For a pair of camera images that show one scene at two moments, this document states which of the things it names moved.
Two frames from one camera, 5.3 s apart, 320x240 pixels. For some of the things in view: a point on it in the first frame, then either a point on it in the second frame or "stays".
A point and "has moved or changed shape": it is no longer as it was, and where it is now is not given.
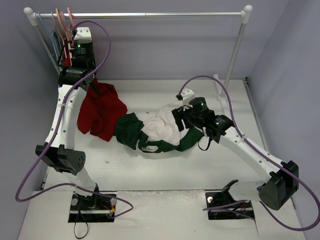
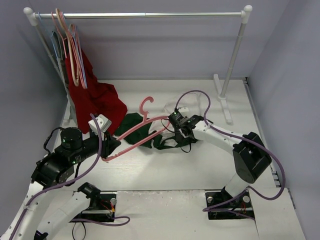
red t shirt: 98,115 stays
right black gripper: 178,119 -> 179,135
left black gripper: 63,53 -> 109,144
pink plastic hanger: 68,44 -> 144,123
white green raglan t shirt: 161,134 has moved or changed shape
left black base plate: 92,208 stays
